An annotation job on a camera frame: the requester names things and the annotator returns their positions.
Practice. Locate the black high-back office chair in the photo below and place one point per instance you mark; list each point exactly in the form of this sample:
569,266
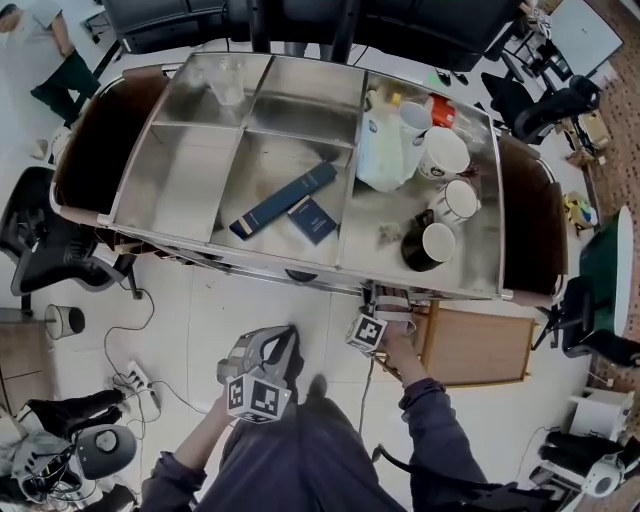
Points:
545,107

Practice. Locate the black mug white inside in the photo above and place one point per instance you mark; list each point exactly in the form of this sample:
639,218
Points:
430,247

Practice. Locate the person's right hand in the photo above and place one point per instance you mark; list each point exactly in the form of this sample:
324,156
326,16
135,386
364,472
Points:
400,345

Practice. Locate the white plastic bag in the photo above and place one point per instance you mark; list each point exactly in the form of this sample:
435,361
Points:
382,150

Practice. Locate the white board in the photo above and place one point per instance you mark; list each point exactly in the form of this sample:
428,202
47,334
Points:
587,35

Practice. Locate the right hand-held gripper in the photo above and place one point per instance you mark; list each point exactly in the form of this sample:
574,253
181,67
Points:
366,334

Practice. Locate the white storage box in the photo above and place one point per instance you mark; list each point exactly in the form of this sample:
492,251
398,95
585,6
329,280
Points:
600,412

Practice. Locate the brown wooden cabinet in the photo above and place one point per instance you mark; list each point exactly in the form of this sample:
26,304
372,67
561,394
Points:
22,365

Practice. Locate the small crumpled packet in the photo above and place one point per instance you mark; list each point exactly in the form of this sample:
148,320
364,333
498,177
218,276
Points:
390,234

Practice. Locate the light wooden surface stand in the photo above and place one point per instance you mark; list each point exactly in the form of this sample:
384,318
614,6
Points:
475,345

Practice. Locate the black mesh office chair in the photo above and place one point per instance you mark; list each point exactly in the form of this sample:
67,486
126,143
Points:
55,250

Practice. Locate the white power strip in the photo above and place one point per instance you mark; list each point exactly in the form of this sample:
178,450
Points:
137,376

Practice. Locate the long dark blue box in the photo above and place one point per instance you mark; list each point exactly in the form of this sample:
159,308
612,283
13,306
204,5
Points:
285,200

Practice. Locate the clear plastic cup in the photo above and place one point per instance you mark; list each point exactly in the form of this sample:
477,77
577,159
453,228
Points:
227,85

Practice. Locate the striped grey slipper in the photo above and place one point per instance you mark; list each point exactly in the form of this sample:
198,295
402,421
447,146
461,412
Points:
397,312

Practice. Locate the white round device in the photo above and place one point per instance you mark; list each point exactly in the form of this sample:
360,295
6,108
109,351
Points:
602,477

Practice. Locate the person's dark clothed body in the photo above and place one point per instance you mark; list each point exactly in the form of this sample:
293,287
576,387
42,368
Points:
305,460

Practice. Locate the black bag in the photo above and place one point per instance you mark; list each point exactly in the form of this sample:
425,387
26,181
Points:
75,412

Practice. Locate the cardboard box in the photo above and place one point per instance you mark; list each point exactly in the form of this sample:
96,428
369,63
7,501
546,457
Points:
592,132

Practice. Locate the person's right forearm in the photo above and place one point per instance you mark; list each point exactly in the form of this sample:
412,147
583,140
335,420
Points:
430,415

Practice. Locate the person's left forearm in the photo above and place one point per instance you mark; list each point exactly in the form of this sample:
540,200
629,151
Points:
190,460

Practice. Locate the white round robot head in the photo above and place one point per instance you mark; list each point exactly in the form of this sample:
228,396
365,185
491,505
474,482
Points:
105,450

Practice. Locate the metal shelf cart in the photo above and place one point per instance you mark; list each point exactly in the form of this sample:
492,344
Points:
300,150

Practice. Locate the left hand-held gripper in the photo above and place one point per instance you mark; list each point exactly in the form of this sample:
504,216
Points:
252,395

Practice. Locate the red can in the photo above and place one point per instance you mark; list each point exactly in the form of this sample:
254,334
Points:
442,112

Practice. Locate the black sofa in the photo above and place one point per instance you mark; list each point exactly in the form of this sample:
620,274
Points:
350,25

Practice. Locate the tall white mug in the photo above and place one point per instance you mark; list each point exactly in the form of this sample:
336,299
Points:
414,122

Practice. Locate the white striped mug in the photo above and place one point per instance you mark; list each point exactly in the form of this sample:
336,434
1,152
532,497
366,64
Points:
457,202

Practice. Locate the green chair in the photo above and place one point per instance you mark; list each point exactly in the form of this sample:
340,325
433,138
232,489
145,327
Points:
602,290

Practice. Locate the small dark blue booklet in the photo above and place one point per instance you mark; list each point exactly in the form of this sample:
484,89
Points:
314,220

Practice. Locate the yellow bag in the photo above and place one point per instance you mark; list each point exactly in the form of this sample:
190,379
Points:
580,210

